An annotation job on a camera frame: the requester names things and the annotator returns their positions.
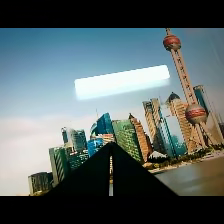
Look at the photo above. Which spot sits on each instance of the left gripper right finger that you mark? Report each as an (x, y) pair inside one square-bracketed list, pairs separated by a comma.
[(133, 178)]

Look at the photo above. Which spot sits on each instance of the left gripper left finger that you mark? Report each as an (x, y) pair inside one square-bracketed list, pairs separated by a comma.
[(90, 178)]

